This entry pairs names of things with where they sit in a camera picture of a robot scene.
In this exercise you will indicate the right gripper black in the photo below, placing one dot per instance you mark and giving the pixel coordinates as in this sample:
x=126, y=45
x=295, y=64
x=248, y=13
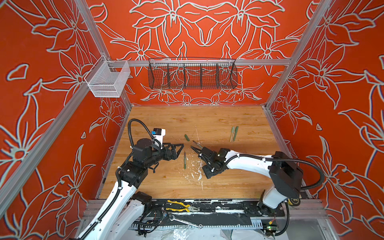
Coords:
x=207, y=172

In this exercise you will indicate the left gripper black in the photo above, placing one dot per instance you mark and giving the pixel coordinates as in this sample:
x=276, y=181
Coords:
x=173, y=156

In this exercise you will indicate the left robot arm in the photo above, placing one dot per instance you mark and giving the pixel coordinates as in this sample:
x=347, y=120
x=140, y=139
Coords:
x=125, y=204

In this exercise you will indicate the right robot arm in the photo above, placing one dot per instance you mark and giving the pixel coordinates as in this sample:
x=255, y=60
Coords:
x=284, y=173

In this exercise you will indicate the silver wrench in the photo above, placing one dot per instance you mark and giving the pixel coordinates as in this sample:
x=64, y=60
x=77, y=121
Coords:
x=173, y=218

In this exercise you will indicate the white mesh basket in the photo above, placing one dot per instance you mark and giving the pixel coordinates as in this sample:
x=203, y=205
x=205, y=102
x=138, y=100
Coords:
x=106, y=82

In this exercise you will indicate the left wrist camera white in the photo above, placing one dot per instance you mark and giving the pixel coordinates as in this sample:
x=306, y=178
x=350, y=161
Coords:
x=158, y=136

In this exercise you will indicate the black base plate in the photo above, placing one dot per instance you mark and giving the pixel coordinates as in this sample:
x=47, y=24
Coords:
x=246, y=207

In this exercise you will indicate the yellow handled pliers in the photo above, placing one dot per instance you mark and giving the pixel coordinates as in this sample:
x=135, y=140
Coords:
x=176, y=206

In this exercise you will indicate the black wire basket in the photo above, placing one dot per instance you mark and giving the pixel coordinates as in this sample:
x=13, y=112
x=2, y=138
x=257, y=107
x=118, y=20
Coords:
x=192, y=74

